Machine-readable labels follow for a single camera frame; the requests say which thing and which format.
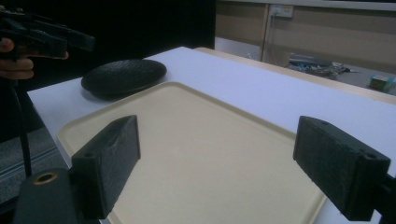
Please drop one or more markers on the small green box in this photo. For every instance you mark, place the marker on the small green box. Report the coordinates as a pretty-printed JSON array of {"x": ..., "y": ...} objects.
[{"x": 381, "y": 82}]

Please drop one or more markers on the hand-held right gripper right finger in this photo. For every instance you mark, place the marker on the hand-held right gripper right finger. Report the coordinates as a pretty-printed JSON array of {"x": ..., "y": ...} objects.
[{"x": 336, "y": 161}]

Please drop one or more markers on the white wall socket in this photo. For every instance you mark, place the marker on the white wall socket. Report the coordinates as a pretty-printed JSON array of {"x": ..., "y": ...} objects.
[{"x": 281, "y": 11}]

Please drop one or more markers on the beige plastic tray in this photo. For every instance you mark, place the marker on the beige plastic tray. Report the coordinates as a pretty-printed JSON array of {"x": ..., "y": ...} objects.
[{"x": 199, "y": 155}]

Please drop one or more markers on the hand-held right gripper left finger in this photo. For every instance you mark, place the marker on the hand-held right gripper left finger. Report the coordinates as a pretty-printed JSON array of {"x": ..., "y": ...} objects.
[{"x": 107, "y": 161}]

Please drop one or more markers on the black textured plate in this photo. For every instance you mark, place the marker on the black textured plate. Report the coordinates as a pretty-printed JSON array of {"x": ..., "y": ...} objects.
[{"x": 124, "y": 77}]

